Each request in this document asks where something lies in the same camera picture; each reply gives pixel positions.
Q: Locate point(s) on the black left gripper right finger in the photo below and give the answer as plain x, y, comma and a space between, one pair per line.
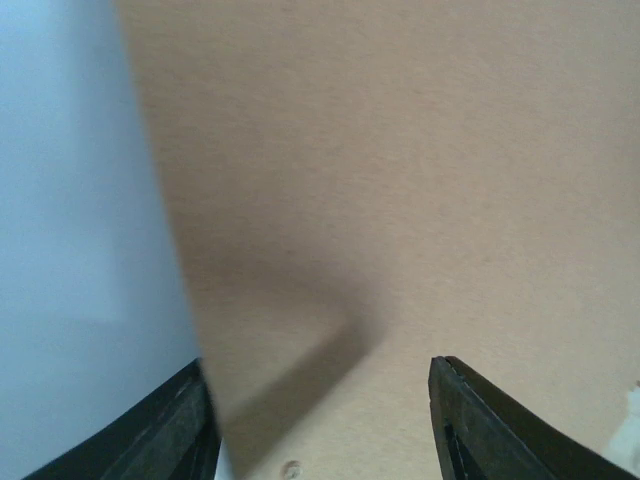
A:
480, 432

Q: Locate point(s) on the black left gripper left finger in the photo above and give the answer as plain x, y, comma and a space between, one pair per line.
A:
171, 434

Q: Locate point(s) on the brown cardboard backing board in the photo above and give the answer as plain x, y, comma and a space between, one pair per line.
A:
357, 187

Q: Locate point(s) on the sunflower photo print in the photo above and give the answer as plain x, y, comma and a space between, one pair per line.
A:
94, 311

